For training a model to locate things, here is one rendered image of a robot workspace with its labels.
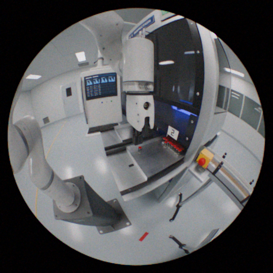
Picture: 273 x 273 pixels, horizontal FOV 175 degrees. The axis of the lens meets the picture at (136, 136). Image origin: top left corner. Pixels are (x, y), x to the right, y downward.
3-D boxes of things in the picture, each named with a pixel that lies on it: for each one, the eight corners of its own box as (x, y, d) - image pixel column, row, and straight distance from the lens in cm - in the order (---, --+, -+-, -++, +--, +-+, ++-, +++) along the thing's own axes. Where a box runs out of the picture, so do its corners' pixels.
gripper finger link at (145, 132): (153, 132, 22) (144, 137, 27) (144, 105, 24) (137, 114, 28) (150, 134, 21) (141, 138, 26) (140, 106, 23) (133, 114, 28)
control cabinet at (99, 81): (120, 117, 140) (118, 67, 135) (122, 122, 122) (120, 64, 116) (89, 122, 142) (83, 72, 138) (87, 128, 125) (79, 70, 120)
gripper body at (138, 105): (161, 91, 23) (157, 130, 26) (141, 88, 31) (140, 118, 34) (133, 90, 19) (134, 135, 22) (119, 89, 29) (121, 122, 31)
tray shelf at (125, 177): (141, 122, 103) (142, 121, 102) (192, 162, 64) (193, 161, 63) (100, 132, 91) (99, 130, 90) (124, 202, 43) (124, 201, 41)
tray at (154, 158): (164, 138, 75) (165, 134, 73) (187, 156, 64) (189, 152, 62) (126, 150, 59) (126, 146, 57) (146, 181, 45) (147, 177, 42)
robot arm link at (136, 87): (161, 83, 24) (160, 94, 24) (143, 83, 31) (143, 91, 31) (130, 80, 19) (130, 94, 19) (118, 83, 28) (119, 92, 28)
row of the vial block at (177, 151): (163, 142, 70) (164, 136, 67) (179, 155, 62) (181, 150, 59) (161, 142, 68) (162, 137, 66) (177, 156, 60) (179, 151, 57)
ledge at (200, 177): (197, 160, 68) (199, 158, 67) (210, 171, 68) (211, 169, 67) (187, 170, 58) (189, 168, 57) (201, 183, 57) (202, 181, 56)
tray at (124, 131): (144, 122, 98) (144, 120, 97) (158, 133, 80) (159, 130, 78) (114, 129, 87) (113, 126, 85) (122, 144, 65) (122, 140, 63)
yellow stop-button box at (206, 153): (200, 156, 57) (205, 146, 53) (209, 162, 56) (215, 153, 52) (195, 161, 51) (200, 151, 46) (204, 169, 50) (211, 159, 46)
